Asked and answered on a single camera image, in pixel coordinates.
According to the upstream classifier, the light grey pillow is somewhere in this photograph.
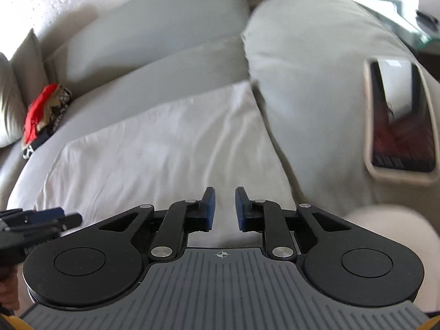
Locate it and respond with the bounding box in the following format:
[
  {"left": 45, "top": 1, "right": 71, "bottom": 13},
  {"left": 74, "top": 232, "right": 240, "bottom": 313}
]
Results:
[{"left": 0, "top": 52, "right": 28, "bottom": 148}]

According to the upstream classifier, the glass side table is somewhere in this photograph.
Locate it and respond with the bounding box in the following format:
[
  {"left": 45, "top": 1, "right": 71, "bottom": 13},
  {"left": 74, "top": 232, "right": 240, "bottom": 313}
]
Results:
[{"left": 344, "top": 0, "right": 440, "bottom": 56}]

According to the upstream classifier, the grey sofa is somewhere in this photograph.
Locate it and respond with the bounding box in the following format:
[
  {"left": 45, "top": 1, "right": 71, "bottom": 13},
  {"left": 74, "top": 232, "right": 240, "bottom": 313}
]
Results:
[{"left": 0, "top": 0, "right": 440, "bottom": 248}]

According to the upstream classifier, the large light grey cushion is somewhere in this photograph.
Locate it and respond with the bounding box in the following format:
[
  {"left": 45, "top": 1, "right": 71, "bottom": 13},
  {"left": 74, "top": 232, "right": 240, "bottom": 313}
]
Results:
[{"left": 241, "top": 0, "right": 440, "bottom": 214}]

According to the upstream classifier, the smartphone in beige case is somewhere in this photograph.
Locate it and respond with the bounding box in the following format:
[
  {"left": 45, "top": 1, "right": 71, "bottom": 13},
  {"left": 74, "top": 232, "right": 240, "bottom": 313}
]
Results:
[{"left": 364, "top": 57, "right": 438, "bottom": 183}]

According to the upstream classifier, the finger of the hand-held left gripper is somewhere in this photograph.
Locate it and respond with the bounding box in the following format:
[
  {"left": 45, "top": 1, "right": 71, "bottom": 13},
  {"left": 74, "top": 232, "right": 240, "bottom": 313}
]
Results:
[
  {"left": 34, "top": 213, "right": 83, "bottom": 236},
  {"left": 26, "top": 207, "right": 66, "bottom": 226}
]

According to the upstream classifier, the white t-shirt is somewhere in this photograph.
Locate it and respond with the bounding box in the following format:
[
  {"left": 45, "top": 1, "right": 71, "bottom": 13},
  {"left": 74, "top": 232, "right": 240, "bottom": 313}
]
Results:
[{"left": 34, "top": 82, "right": 294, "bottom": 248}]

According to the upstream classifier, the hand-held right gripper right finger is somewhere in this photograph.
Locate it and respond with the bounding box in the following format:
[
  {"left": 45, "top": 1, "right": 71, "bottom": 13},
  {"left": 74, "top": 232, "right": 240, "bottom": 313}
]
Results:
[{"left": 235, "top": 186, "right": 353, "bottom": 261}]

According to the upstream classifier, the taupe square cushion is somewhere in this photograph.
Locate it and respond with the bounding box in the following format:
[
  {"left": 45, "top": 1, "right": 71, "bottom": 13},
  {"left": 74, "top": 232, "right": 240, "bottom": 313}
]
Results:
[{"left": 10, "top": 28, "right": 49, "bottom": 90}]

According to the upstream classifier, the pile of red patterned clothes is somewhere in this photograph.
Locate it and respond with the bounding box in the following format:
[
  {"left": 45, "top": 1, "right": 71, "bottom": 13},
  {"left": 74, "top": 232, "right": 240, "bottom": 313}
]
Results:
[{"left": 22, "top": 87, "right": 73, "bottom": 160}]

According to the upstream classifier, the person's left hand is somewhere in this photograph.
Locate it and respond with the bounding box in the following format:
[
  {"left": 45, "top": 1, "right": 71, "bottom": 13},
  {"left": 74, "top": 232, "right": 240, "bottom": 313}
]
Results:
[{"left": 0, "top": 266, "right": 19, "bottom": 312}]

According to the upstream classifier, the grey back cushion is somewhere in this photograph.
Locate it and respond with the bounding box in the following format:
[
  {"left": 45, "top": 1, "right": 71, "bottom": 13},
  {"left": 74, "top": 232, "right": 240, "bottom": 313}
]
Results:
[{"left": 48, "top": 0, "right": 250, "bottom": 93}]

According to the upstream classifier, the tan patterned cloth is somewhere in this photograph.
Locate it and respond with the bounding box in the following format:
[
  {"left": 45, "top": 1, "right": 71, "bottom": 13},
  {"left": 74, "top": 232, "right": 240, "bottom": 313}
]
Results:
[{"left": 34, "top": 84, "right": 71, "bottom": 134}]

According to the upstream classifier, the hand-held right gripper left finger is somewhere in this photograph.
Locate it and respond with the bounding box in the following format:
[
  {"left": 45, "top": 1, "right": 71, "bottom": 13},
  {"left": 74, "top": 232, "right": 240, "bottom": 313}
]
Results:
[{"left": 98, "top": 186, "right": 216, "bottom": 261}]

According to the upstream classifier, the red garment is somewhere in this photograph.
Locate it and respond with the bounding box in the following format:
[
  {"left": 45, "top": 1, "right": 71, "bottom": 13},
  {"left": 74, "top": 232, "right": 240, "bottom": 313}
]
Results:
[{"left": 24, "top": 83, "right": 58, "bottom": 144}]

